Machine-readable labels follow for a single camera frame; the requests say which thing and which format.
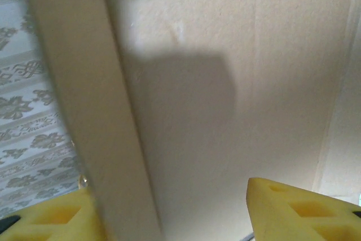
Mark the brown cardboard paper box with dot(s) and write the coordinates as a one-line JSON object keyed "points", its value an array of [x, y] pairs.
{"points": [[197, 83]]}

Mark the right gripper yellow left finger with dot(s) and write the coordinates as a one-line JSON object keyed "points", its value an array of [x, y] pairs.
{"points": [[42, 218]]}

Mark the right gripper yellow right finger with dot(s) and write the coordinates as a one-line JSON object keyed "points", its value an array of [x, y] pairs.
{"points": [[296, 215]]}

